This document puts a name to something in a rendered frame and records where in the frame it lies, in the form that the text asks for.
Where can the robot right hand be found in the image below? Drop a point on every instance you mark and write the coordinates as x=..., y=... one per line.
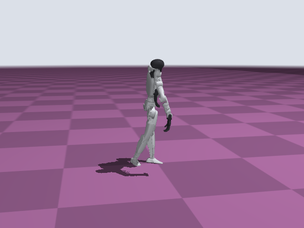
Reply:
x=168, y=123

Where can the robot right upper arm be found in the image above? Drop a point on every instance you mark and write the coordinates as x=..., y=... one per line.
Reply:
x=159, y=86

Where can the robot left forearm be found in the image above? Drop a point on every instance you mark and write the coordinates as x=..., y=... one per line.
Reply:
x=156, y=79

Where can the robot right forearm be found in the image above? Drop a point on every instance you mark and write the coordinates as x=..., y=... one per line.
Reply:
x=167, y=108

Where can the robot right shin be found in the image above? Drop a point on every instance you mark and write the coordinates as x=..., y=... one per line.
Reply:
x=140, y=147

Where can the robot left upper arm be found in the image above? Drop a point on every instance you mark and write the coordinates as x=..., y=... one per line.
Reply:
x=158, y=73

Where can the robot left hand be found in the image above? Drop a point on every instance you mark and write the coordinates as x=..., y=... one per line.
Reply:
x=155, y=98

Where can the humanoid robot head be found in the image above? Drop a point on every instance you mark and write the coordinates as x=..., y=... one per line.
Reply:
x=157, y=64

